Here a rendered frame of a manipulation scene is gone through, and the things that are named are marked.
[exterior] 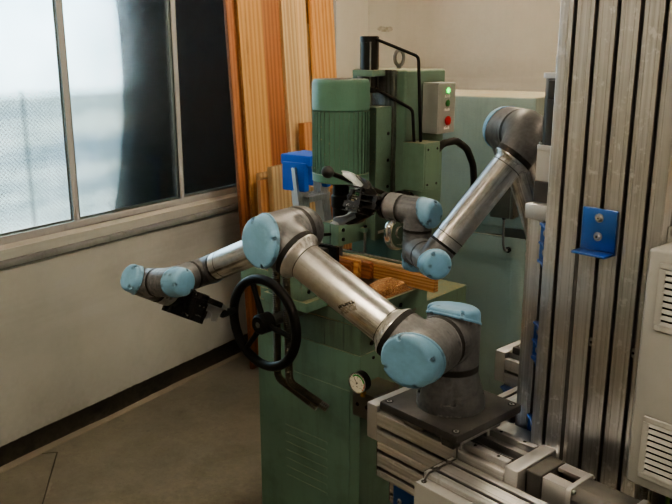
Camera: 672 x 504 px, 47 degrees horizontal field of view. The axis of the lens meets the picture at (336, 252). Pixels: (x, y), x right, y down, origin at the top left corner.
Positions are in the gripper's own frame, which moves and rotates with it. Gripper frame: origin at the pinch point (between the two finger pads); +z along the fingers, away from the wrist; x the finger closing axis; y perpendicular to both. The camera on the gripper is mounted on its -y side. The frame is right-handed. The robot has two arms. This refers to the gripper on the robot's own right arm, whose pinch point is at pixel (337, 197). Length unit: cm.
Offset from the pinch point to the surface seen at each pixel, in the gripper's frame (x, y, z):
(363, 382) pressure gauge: 50, -9, -17
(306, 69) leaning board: -72, -128, 150
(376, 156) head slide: -15.9, -20.8, 5.6
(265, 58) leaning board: -67, -93, 144
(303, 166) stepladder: -14, -63, 75
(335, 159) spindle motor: -11.4, -5.3, 8.4
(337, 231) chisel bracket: 9.5, -14.3, 9.2
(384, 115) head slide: -28.8, -20.5, 5.7
